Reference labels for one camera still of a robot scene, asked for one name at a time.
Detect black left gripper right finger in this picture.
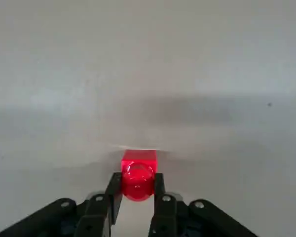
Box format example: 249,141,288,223
149,172,259,237

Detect red block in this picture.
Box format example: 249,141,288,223
120,150,158,203

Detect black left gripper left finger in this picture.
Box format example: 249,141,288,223
0,172,123,237

